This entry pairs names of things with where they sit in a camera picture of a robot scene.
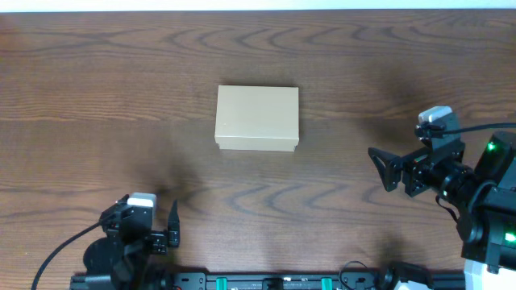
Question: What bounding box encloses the cardboard box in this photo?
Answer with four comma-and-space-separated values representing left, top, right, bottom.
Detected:
214, 85, 299, 152

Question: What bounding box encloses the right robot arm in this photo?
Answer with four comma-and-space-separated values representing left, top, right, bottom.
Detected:
368, 127, 515, 273

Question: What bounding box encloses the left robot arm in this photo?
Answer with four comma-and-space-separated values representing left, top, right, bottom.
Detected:
69, 193, 181, 290

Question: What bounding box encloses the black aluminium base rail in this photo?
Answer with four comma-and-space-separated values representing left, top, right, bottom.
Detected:
69, 261, 466, 290

